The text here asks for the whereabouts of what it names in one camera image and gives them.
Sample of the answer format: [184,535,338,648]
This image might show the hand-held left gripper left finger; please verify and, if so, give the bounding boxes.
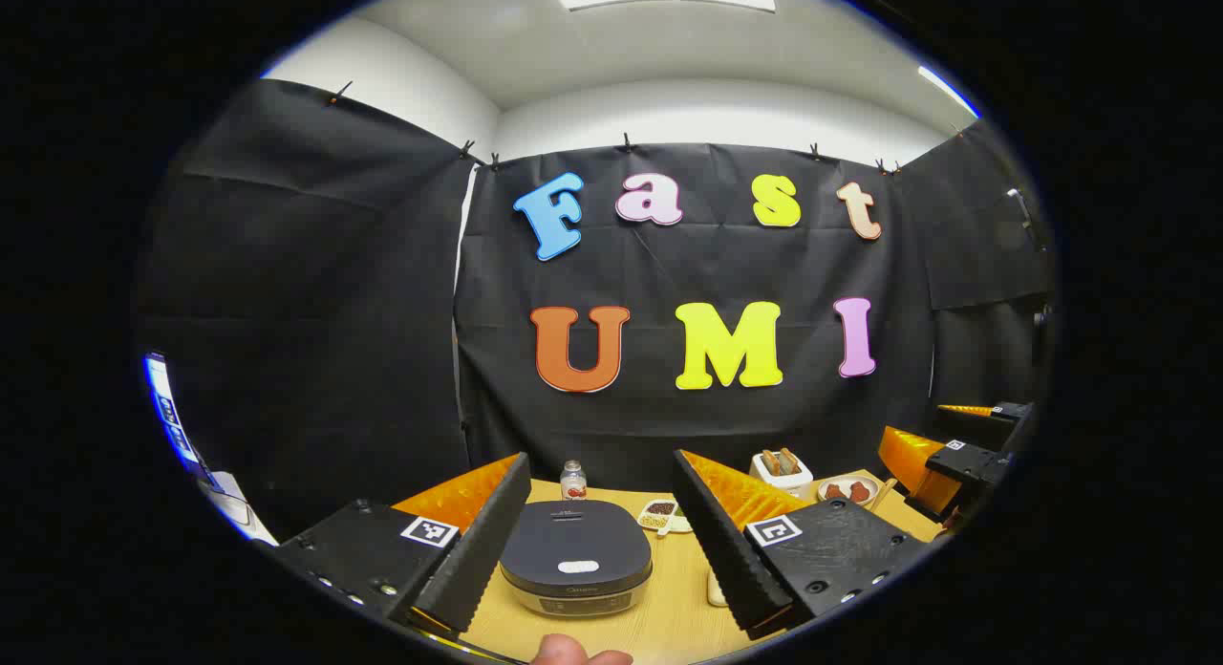
[270,452,532,637]

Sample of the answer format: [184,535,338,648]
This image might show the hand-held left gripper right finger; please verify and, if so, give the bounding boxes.
[672,449,933,642]

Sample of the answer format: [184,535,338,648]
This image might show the dark grey rice cooker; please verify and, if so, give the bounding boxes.
[499,499,654,618]

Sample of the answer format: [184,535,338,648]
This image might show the small white plate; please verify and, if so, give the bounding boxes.
[818,475,880,509]

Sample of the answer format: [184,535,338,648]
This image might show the white divided grain dish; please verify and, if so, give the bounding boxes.
[637,499,694,537]

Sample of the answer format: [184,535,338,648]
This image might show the white toaster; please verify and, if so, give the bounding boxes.
[750,447,814,500]

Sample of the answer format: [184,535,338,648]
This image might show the white device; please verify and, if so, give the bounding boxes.
[199,470,280,547]

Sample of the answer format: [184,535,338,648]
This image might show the black backdrop cloth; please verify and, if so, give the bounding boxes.
[134,77,1057,542]

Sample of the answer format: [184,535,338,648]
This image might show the computer monitor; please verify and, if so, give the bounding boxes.
[143,353,209,477]

